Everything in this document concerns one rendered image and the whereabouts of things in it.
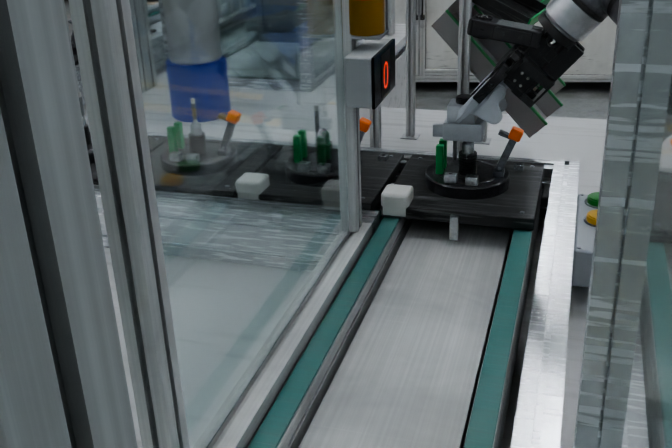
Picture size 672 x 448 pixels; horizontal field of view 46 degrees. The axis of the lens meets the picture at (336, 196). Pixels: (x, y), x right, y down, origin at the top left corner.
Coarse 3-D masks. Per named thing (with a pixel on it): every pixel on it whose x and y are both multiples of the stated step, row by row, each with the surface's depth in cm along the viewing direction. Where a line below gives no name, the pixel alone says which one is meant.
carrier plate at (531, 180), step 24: (408, 168) 141; (528, 168) 139; (432, 192) 131; (504, 192) 130; (528, 192) 130; (408, 216) 126; (432, 216) 125; (480, 216) 123; (504, 216) 122; (528, 216) 121
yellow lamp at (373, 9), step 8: (352, 0) 106; (360, 0) 105; (368, 0) 105; (376, 0) 106; (352, 8) 106; (360, 8) 106; (368, 8) 106; (376, 8) 106; (384, 8) 108; (352, 16) 107; (360, 16) 106; (368, 16) 106; (376, 16) 106; (384, 16) 108; (352, 24) 107; (360, 24) 107; (368, 24) 106; (376, 24) 107; (384, 24) 108; (352, 32) 108; (360, 32) 107; (368, 32) 107; (376, 32) 107
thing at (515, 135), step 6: (504, 132) 129; (510, 132) 127; (516, 132) 127; (522, 132) 127; (510, 138) 128; (516, 138) 127; (510, 144) 128; (504, 150) 129; (510, 150) 129; (504, 156) 130; (498, 162) 130; (504, 162) 130; (498, 168) 131
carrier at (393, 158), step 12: (360, 156) 148; (372, 156) 147; (396, 156) 147; (372, 168) 142; (384, 168) 142; (396, 168) 143; (372, 180) 137; (384, 180) 136; (372, 192) 132; (372, 204) 128
